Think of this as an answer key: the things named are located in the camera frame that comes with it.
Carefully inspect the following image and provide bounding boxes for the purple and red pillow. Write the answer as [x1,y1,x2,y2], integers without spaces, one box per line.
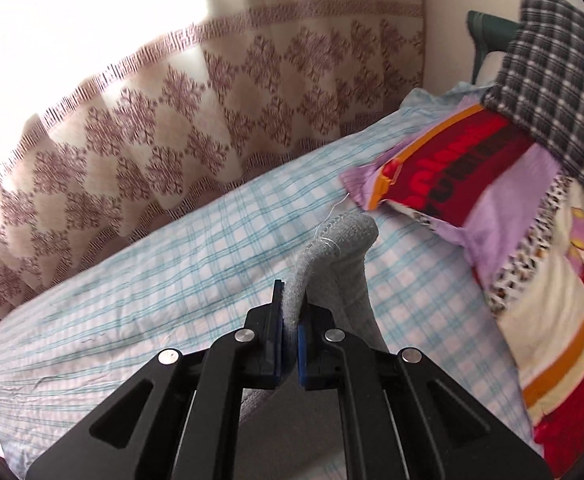
[340,100,560,261]

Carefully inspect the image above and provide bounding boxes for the dark checked pillow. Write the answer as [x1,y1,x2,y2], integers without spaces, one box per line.
[481,0,584,191]

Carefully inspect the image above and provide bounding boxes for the grey knitted sweater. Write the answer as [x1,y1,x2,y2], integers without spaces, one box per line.
[239,211,390,426]

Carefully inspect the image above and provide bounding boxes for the bed with blue plaid sheet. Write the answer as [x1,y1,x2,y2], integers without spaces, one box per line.
[0,82,543,480]

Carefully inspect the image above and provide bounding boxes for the beige patterned curtain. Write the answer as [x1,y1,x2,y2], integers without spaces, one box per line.
[0,0,425,361]

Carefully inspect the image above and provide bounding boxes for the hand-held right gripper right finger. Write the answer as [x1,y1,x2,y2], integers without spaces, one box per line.
[296,304,555,480]

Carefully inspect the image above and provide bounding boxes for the cream and red floral quilt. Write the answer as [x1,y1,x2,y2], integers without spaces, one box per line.
[472,175,584,466]

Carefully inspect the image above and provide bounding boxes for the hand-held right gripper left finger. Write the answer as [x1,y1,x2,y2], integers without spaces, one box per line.
[24,280,286,480]

